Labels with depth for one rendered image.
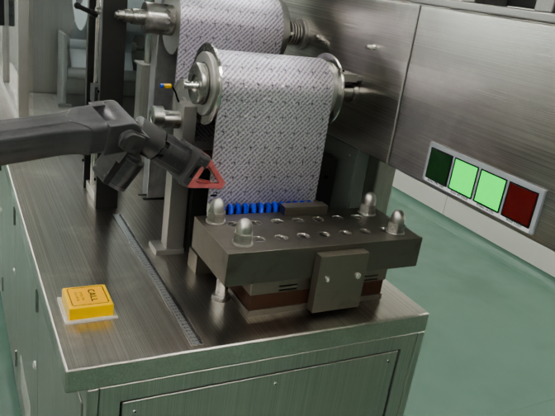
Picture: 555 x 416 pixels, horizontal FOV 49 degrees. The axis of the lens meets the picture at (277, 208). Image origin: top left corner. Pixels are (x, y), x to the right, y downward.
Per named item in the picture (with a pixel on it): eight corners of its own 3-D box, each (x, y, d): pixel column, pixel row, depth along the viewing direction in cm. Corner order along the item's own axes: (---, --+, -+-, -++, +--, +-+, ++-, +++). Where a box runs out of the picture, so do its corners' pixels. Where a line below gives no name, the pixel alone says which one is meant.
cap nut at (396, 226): (381, 228, 118) (386, 206, 117) (396, 227, 120) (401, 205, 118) (393, 236, 115) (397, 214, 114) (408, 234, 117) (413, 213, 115)
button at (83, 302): (61, 300, 103) (61, 287, 102) (104, 295, 106) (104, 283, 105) (68, 322, 97) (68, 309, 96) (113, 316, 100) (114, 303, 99)
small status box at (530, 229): (421, 179, 110) (429, 141, 108) (424, 178, 110) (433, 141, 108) (530, 235, 90) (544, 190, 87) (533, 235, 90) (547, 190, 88)
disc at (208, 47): (187, 113, 122) (194, 36, 117) (190, 113, 122) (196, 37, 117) (215, 134, 110) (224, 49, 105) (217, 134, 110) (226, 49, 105)
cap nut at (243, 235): (228, 239, 103) (230, 215, 102) (248, 238, 105) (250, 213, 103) (236, 248, 100) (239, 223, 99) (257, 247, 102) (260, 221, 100)
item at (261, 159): (206, 211, 116) (216, 115, 110) (312, 206, 127) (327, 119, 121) (206, 212, 116) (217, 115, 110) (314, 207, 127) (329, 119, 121)
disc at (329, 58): (299, 116, 134) (310, 47, 128) (301, 117, 134) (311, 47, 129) (334, 135, 121) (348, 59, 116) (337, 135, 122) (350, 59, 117)
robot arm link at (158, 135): (141, 120, 101) (135, 108, 105) (116, 153, 102) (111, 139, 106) (174, 141, 105) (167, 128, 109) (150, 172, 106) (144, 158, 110)
